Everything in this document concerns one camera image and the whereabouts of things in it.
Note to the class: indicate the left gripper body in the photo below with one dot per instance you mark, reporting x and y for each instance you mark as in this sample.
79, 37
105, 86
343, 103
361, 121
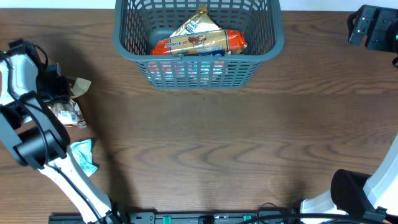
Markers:
48, 86

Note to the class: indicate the white brown nuts bag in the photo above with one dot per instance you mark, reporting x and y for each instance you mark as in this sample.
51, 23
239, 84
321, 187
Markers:
69, 113

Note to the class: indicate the Kleenex tissue multipack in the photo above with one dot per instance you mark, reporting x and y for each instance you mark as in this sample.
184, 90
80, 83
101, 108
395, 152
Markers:
208, 72

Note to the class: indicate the grey plastic basket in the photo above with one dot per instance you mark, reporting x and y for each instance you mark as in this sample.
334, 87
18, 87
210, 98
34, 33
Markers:
139, 25

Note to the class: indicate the gold foil snack bag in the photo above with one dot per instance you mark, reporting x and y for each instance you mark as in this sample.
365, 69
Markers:
199, 22

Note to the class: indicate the orange spaghetti packet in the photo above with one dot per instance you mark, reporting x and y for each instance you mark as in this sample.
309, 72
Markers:
217, 42

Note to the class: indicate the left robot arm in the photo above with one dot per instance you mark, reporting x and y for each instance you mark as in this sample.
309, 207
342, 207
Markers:
36, 138

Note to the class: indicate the teal white small sachet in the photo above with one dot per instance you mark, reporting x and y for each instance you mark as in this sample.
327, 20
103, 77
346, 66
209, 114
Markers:
82, 152

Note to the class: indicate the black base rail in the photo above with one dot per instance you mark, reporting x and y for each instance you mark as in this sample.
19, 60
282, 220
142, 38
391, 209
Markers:
175, 218

